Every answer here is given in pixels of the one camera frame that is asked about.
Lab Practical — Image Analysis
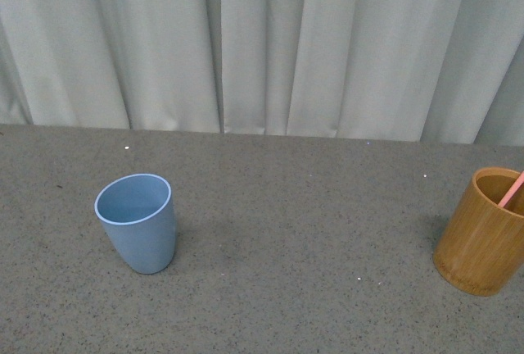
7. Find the pink chopstick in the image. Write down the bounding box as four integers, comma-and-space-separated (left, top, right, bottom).
498, 172, 524, 207

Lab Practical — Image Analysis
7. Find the white pleated curtain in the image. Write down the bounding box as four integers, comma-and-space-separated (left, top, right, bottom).
1, 0, 523, 145

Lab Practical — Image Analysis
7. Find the bamboo chopstick holder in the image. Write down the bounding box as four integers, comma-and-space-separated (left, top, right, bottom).
433, 167, 523, 296

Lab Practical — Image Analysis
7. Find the blue plastic cup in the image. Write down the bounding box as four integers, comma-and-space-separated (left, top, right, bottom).
94, 174, 177, 275

